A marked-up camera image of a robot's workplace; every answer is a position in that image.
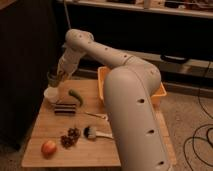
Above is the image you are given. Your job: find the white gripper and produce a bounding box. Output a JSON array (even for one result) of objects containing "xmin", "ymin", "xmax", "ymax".
[{"xmin": 57, "ymin": 48, "xmax": 81, "ymax": 81}]

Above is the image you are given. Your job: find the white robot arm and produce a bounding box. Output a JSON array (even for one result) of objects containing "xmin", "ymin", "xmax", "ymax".
[{"xmin": 57, "ymin": 29, "xmax": 173, "ymax": 171}]

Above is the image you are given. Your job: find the green chili pepper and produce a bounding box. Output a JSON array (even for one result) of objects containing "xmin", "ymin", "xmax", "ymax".
[{"xmin": 68, "ymin": 89, "xmax": 83, "ymax": 107}]

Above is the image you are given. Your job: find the yellow plastic bin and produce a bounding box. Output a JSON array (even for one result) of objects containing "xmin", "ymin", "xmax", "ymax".
[{"xmin": 97, "ymin": 66, "xmax": 167, "ymax": 106}]

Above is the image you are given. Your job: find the white cup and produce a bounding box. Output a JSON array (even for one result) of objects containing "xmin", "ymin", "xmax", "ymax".
[{"xmin": 44, "ymin": 87, "xmax": 59, "ymax": 104}]

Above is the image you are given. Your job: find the dark rectangular bar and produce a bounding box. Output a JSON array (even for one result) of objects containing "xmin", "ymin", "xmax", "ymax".
[{"xmin": 54, "ymin": 105, "xmax": 77, "ymax": 115}]

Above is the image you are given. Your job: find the metal fork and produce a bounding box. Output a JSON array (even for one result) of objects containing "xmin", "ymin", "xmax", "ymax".
[{"xmin": 85, "ymin": 112, "xmax": 108, "ymax": 121}]

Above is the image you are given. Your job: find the bunch of dark grapes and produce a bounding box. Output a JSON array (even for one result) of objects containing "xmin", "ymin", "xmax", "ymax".
[{"xmin": 60, "ymin": 127, "xmax": 81, "ymax": 148}]

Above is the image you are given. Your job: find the red yellow apple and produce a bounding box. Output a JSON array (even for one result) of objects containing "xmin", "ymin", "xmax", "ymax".
[{"xmin": 41, "ymin": 140, "xmax": 57, "ymax": 156}]

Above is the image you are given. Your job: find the low metal shelf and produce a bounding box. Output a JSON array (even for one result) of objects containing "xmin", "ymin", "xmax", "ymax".
[{"xmin": 61, "ymin": 41, "xmax": 213, "ymax": 91}]

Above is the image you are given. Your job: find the upper shelf board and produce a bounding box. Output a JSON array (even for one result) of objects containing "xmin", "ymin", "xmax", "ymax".
[{"xmin": 56, "ymin": 0, "xmax": 213, "ymax": 19}]

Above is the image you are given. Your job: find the white handled dish brush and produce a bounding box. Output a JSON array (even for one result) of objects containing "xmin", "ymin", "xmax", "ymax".
[{"xmin": 83, "ymin": 126, "xmax": 113, "ymax": 140}]

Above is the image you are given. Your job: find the black cable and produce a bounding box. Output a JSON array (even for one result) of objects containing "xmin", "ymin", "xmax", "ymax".
[{"xmin": 183, "ymin": 59, "xmax": 213, "ymax": 168}]

